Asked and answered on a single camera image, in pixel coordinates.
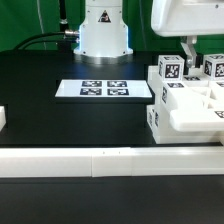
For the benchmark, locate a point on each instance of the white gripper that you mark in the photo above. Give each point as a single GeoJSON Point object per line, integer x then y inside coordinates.
{"type": "Point", "coordinates": [188, 18]}

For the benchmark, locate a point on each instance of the white chair back frame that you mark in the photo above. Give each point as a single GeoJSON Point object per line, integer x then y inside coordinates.
{"type": "Point", "coordinates": [192, 104]}

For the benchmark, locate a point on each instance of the white chair seat part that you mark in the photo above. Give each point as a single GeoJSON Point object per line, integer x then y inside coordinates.
{"type": "Point", "coordinates": [164, 133]}

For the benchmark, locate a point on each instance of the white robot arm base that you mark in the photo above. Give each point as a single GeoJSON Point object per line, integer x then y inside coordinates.
{"type": "Point", "coordinates": [103, 35]}

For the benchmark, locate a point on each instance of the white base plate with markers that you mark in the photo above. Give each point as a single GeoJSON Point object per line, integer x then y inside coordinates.
{"type": "Point", "coordinates": [72, 88]}

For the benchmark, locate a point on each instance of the white front fence wall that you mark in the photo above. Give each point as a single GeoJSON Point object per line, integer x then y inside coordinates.
{"type": "Point", "coordinates": [105, 162]}

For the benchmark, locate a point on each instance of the white fence wall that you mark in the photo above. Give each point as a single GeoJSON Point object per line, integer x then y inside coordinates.
{"type": "Point", "coordinates": [2, 117]}
{"type": "Point", "coordinates": [105, 162]}

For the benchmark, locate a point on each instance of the white left fence wall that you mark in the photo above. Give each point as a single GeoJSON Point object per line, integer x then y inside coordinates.
{"type": "Point", "coordinates": [2, 117]}

